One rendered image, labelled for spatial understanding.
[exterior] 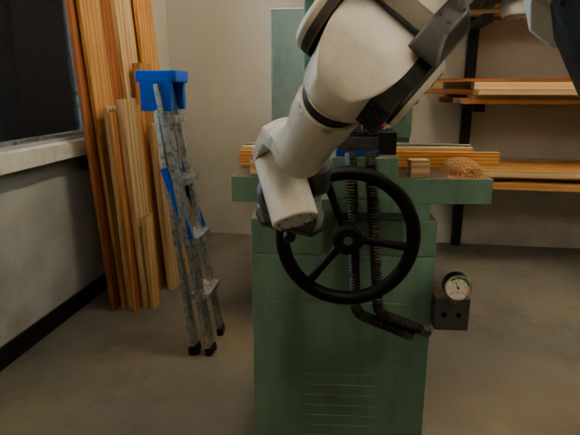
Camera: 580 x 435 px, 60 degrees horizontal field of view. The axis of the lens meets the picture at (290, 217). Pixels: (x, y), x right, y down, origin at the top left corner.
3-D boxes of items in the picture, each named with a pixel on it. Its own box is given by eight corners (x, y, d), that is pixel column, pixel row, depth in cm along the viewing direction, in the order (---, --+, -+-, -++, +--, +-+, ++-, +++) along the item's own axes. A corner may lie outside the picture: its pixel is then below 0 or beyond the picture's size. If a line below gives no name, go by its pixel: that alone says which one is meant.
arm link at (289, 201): (270, 242, 77) (261, 223, 66) (252, 179, 79) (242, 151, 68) (341, 222, 77) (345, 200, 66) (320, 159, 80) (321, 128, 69)
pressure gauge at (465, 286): (442, 308, 115) (445, 274, 113) (438, 301, 119) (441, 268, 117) (470, 309, 115) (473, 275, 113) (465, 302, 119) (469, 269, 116)
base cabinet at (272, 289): (254, 497, 139) (248, 255, 121) (273, 379, 195) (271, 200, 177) (418, 505, 137) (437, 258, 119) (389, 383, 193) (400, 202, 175)
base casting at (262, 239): (249, 254, 122) (249, 217, 119) (272, 201, 177) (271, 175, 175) (437, 257, 119) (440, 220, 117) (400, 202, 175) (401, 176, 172)
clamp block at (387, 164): (328, 198, 107) (329, 157, 105) (327, 186, 120) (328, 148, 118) (398, 199, 106) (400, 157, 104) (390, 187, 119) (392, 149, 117)
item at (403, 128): (379, 137, 144) (381, 94, 141) (376, 135, 150) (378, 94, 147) (412, 137, 143) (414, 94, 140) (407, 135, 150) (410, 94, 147)
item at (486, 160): (238, 166, 132) (238, 150, 131) (240, 164, 134) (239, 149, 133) (498, 168, 128) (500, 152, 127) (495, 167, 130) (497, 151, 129)
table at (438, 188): (223, 211, 109) (222, 184, 108) (243, 184, 139) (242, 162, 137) (507, 215, 106) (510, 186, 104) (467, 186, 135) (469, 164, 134)
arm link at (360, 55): (321, 195, 60) (394, 109, 42) (256, 139, 60) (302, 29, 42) (369, 141, 64) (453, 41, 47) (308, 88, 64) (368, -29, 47)
